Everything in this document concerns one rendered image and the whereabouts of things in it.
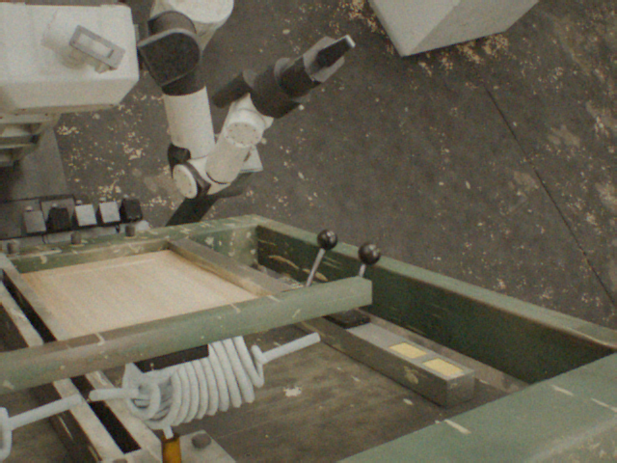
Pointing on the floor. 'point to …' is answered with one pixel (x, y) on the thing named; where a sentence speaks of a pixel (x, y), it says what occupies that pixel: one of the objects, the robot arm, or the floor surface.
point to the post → (191, 211)
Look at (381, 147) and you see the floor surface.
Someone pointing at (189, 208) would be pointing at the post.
